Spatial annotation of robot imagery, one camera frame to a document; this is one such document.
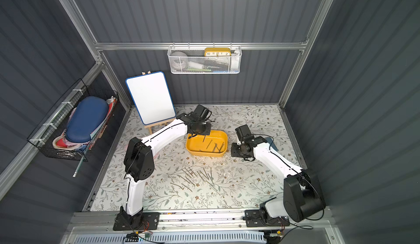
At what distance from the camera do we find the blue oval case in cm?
64

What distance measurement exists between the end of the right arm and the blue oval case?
1.99 feet

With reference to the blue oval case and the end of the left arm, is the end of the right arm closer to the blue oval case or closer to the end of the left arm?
the end of the left arm

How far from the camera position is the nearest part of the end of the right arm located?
621 mm
